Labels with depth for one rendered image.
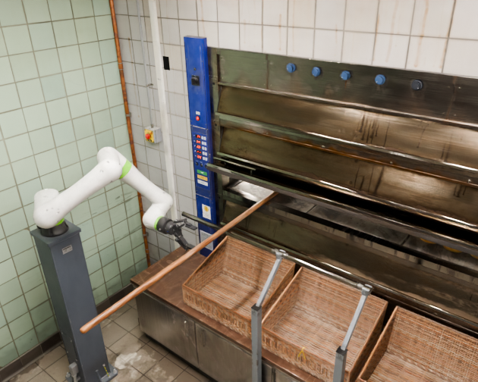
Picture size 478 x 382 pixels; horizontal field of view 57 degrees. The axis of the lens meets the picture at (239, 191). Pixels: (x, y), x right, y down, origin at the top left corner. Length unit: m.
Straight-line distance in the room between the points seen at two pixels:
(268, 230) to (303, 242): 0.25
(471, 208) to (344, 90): 0.80
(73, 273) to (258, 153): 1.30
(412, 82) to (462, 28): 0.28
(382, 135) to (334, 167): 0.33
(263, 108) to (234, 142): 0.34
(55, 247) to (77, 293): 0.37
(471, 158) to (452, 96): 0.28
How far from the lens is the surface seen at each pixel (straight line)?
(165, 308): 3.09
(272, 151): 2.60
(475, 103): 2.10
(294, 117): 2.43
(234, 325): 2.73
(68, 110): 3.15
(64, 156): 3.20
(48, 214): 2.44
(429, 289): 2.53
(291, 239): 2.77
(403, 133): 2.21
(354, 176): 2.37
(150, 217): 2.62
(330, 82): 2.31
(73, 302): 2.91
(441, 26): 2.07
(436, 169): 2.21
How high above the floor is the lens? 2.53
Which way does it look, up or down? 27 degrees down
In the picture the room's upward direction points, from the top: 1 degrees counter-clockwise
